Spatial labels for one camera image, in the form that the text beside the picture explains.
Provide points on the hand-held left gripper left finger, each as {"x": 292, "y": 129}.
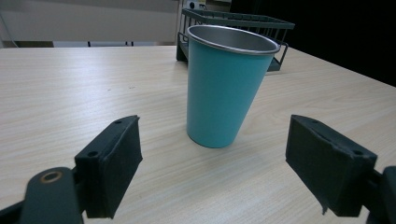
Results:
{"x": 107, "y": 161}

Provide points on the teal metal cup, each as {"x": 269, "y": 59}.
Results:
{"x": 222, "y": 85}

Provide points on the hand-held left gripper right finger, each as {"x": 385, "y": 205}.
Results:
{"x": 330, "y": 168}

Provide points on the white wall socket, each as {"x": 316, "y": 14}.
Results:
{"x": 196, "y": 4}

